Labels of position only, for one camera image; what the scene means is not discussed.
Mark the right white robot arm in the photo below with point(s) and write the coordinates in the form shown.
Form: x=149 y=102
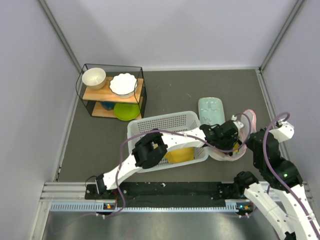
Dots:
x=295 y=219

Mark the lime green plate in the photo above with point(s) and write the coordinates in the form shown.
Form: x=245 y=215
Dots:
x=126 y=111

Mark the cream ceramic bowl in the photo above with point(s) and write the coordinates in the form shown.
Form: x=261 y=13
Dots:
x=94 y=78

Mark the yellow bra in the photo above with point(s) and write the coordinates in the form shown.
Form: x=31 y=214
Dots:
x=180 y=155

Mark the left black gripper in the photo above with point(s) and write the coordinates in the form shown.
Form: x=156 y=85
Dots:
x=232 y=139

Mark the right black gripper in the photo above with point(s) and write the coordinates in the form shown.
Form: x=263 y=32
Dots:
x=250 y=144

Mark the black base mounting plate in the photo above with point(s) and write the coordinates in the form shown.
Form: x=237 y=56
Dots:
x=179 y=194

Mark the blue bowl on lower shelf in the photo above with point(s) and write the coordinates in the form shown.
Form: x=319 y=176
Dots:
x=107 y=105

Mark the grey slotted cable duct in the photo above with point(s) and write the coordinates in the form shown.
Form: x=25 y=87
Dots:
x=101 y=207

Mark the black wire wooden shelf rack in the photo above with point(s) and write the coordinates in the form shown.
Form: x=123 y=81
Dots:
x=91 y=98

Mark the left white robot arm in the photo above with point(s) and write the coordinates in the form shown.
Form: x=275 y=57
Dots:
x=153 y=146

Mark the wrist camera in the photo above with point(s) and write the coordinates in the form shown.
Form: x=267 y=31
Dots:
x=236 y=122
x=284 y=131

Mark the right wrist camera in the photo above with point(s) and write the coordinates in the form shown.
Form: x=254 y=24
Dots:
x=284 y=131

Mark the light green divided tray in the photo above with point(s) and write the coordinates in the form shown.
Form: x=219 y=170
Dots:
x=211 y=111

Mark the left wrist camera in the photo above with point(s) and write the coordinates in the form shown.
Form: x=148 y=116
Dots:
x=236 y=122

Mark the white plastic perforated basket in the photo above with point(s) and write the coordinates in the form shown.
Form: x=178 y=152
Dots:
x=174 y=122

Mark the white scalloped bowl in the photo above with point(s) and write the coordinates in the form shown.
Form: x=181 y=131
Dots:
x=123 y=85

